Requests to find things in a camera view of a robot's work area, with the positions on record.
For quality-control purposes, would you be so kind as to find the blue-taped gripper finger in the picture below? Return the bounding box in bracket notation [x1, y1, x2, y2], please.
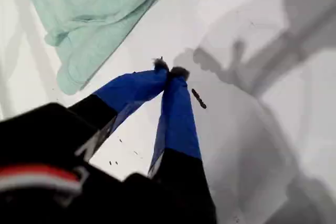
[67, 56, 170, 136]
[148, 66, 215, 209]

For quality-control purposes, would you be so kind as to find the pale green T-shirt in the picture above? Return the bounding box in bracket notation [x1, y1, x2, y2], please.
[19, 0, 184, 95]

